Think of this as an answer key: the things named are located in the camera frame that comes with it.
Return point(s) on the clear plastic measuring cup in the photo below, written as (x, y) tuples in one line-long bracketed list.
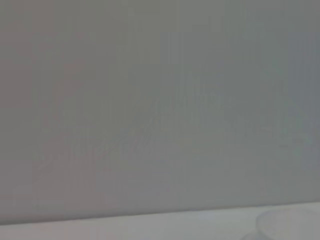
[(287, 225)]

